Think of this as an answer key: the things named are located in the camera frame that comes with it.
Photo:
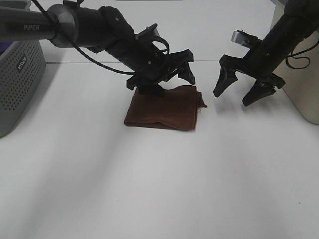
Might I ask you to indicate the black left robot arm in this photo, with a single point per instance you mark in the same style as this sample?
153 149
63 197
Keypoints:
68 25

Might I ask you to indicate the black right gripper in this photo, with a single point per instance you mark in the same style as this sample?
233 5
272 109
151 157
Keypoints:
257 63

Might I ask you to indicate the purple cloth in basket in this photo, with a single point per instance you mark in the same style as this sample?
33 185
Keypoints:
4 46

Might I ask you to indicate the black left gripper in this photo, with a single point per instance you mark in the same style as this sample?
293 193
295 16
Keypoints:
151 65

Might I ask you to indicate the brown towel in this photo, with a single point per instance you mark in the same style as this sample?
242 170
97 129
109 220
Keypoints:
177 109

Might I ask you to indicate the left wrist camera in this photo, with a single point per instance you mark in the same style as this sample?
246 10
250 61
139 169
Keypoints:
149 33

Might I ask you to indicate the grey perforated laundry basket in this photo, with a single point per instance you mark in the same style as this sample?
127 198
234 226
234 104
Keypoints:
22 67

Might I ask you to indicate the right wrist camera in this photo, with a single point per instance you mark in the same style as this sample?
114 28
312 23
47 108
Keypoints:
244 39

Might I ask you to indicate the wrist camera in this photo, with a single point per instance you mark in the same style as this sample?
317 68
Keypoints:
244 39
149 33

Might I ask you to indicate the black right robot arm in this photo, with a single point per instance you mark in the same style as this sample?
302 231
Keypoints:
299 20

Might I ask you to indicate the beige storage bin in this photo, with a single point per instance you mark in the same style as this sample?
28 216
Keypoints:
302 85

